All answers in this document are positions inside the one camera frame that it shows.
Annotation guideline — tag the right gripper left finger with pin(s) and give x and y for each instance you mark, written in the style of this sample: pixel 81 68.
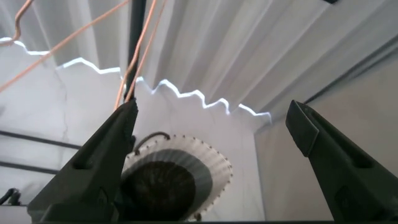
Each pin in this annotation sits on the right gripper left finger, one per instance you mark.
pixel 87 186

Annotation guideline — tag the black clothes rack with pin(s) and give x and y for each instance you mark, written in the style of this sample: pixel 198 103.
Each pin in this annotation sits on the black clothes rack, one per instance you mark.
pixel 136 37

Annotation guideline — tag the white laundry basket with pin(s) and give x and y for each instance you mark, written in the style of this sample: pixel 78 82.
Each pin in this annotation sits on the white laundry basket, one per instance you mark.
pixel 199 155

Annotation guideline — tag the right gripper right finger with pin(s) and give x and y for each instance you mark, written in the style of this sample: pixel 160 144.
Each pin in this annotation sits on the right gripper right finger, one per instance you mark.
pixel 342 193

